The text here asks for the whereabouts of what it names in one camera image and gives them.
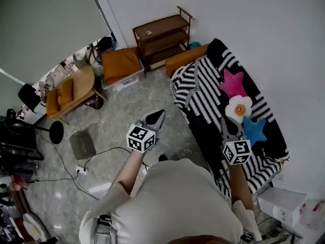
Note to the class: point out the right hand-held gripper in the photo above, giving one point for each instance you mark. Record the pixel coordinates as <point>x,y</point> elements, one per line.
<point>237,151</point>

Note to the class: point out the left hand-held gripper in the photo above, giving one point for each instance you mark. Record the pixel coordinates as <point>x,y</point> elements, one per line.
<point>139,138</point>

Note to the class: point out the blue star pillow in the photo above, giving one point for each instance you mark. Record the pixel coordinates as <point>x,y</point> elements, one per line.
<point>255,132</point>

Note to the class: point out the fried egg plush pillow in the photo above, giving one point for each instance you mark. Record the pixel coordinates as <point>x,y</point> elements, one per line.
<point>234,103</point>

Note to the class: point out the pink star pillow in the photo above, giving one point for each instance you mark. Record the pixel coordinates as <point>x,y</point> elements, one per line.
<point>232,84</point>

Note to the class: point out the black white striped blanket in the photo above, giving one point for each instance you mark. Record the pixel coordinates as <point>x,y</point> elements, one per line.
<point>182,58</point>

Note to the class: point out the person's left forearm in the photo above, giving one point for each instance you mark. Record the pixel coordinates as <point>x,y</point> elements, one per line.
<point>129,169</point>

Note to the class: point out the person's right forearm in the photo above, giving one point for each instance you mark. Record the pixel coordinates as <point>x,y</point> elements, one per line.
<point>240,184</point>

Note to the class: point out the person's left black shoe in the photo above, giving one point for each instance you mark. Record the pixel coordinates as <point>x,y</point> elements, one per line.
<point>163,158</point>

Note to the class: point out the clear plastic storage box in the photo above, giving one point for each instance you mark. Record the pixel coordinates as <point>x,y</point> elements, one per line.
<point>127,81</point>

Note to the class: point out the dark brown bag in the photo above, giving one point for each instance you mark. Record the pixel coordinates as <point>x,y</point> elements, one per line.
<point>95,102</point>

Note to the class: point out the orange loose seat pad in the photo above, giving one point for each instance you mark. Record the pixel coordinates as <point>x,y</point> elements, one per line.
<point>119,62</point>

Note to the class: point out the person's white shirt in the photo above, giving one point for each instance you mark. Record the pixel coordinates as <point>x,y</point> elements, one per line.
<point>177,202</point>

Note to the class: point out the wooden lounge chair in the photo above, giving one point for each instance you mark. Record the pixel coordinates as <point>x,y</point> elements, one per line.
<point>76,85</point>

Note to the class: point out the teal plush toy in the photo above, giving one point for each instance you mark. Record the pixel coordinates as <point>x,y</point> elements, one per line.
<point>195,45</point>

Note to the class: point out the white power strip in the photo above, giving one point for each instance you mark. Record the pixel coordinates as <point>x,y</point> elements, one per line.
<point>81,170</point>

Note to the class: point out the white cardboard box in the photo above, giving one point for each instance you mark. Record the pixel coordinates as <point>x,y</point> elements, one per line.
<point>281,203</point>

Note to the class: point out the small white card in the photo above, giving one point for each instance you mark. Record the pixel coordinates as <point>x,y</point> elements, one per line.
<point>149,32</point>

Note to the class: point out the black bag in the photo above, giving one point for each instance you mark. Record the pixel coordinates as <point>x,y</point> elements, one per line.
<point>104,44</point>

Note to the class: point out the brown wooden shelf rack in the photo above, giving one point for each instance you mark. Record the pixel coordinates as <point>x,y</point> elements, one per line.
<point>162,28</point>

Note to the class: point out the black round base stand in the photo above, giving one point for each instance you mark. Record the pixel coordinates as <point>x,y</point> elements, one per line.
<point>56,132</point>

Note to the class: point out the white printed tote bag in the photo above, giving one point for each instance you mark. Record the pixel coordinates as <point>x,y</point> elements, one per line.
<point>45,91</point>

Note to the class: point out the clear plastic bag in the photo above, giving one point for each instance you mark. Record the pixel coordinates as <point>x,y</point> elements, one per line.
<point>313,215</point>

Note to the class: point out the black framed monitor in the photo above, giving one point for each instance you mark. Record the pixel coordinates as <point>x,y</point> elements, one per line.
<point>17,146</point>

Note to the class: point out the grey roller blind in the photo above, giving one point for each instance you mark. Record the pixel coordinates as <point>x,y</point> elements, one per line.
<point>45,27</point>

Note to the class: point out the white yellow egg pillow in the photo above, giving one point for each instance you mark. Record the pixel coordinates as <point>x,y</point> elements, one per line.
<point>35,227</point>

